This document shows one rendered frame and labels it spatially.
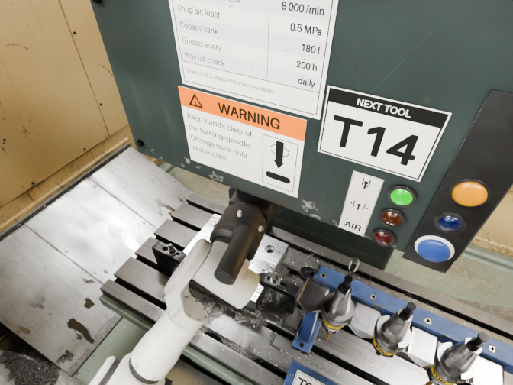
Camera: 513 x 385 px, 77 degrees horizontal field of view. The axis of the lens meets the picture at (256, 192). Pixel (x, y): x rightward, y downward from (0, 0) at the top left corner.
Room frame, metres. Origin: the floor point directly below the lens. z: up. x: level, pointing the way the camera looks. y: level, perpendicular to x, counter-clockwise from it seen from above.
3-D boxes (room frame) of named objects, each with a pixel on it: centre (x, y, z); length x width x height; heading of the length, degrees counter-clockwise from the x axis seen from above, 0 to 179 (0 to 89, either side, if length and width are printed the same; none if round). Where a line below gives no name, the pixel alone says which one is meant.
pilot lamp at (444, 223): (0.20, -0.18, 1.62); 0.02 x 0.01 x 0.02; 62
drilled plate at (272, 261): (0.61, 0.08, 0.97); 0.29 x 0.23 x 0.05; 62
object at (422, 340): (0.24, -0.31, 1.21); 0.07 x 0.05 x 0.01; 152
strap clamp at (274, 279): (0.50, -0.06, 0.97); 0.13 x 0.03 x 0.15; 62
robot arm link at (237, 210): (0.43, 0.01, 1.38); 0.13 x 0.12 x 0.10; 70
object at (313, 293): (0.34, -0.12, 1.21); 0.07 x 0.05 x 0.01; 152
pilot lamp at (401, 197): (0.22, -0.14, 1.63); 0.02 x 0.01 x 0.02; 62
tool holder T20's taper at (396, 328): (0.26, -0.26, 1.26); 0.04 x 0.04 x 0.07
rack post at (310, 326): (0.39, -0.14, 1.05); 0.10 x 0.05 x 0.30; 152
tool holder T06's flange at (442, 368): (0.21, -0.36, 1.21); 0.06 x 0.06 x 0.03
